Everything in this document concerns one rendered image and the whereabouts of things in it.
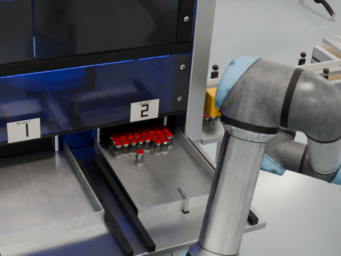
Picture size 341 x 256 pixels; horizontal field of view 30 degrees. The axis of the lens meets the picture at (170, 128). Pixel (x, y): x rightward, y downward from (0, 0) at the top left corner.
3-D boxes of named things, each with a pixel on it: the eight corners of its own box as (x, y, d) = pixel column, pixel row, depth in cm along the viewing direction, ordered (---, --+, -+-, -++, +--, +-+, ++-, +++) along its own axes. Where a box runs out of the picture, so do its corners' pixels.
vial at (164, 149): (159, 151, 186) (160, 137, 184) (166, 150, 187) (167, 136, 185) (162, 155, 185) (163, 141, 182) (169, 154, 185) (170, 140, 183)
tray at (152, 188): (94, 149, 185) (94, 139, 183) (175, 134, 195) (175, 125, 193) (137, 220, 159) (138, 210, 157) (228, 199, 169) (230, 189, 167)
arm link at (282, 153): (295, 180, 152) (308, 136, 153) (250, 166, 156) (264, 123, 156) (298, 181, 160) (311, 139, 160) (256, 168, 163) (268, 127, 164)
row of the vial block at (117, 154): (112, 155, 183) (113, 141, 180) (169, 145, 190) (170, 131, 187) (115, 159, 181) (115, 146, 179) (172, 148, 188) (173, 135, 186)
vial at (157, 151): (151, 152, 185) (152, 139, 183) (159, 151, 186) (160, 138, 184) (155, 156, 184) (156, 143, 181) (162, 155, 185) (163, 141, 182)
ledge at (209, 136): (182, 123, 205) (182, 118, 204) (217, 116, 210) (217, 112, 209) (202, 145, 195) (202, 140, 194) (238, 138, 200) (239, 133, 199)
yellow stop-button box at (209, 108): (199, 106, 195) (201, 86, 191) (219, 103, 198) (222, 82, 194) (210, 118, 189) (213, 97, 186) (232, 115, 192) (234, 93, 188)
